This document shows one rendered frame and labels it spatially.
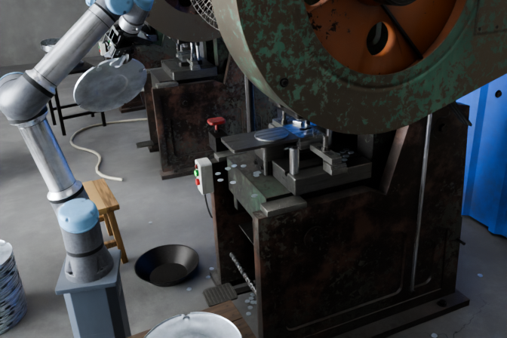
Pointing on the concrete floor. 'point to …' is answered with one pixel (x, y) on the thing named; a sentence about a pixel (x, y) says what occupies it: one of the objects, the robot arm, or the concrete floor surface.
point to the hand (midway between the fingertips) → (118, 62)
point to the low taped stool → (106, 212)
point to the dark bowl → (167, 265)
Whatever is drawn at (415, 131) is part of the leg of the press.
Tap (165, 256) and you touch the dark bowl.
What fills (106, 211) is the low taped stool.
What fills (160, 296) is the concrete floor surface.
